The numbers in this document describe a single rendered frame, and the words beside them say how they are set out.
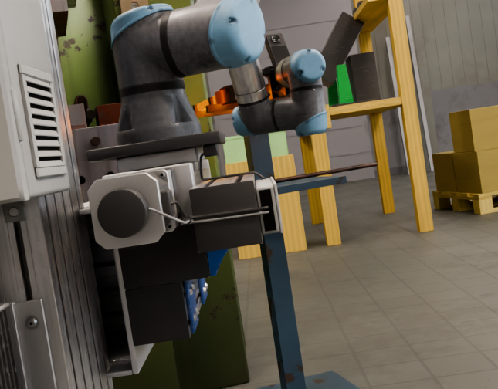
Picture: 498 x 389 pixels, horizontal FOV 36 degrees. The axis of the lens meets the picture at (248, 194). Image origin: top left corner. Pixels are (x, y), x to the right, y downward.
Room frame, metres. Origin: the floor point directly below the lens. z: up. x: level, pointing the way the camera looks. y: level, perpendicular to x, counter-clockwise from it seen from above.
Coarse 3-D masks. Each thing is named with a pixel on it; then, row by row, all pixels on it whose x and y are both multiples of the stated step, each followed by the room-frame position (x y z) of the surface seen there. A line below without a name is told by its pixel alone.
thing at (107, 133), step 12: (72, 132) 2.26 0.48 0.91; (84, 132) 2.27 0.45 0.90; (96, 132) 2.28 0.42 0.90; (108, 132) 2.29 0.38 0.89; (84, 144) 2.27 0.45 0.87; (108, 144) 2.28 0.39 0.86; (84, 156) 2.27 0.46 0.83; (84, 168) 2.26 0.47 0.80; (96, 168) 2.27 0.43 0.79; (108, 168) 2.28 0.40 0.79; (84, 192) 2.26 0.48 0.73
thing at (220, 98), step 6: (222, 90) 2.03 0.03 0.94; (228, 90) 1.98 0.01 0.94; (216, 96) 2.04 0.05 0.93; (222, 96) 2.05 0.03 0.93; (228, 96) 1.99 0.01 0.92; (234, 96) 1.97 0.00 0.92; (204, 102) 2.23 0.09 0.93; (216, 102) 2.05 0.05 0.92; (222, 102) 2.05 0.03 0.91; (228, 102) 1.97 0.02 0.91; (234, 102) 1.99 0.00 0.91; (198, 108) 2.32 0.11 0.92; (204, 108) 2.24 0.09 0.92
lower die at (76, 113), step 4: (76, 104) 2.33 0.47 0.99; (80, 104) 2.33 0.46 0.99; (68, 108) 2.32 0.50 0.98; (72, 108) 2.32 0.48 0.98; (76, 108) 2.33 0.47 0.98; (80, 108) 2.33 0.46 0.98; (72, 112) 2.32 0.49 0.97; (76, 112) 2.32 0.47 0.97; (80, 112) 2.33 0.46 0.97; (84, 112) 2.33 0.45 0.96; (72, 116) 2.32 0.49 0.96; (76, 116) 2.32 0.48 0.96; (80, 116) 2.33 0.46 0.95; (84, 116) 2.33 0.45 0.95; (72, 120) 2.32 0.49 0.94; (76, 120) 2.32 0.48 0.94; (80, 120) 2.33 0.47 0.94; (84, 120) 2.33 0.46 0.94; (72, 124) 2.32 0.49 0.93; (76, 124) 2.32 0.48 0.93; (80, 124) 2.33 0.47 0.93
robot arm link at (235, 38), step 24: (216, 0) 1.30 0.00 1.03; (240, 0) 1.28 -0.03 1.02; (168, 24) 1.30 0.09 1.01; (192, 24) 1.28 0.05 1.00; (216, 24) 1.26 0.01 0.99; (240, 24) 1.27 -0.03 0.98; (264, 24) 1.35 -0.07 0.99; (192, 48) 1.29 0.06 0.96; (216, 48) 1.27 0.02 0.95; (240, 48) 1.27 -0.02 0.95; (192, 72) 1.33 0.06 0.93
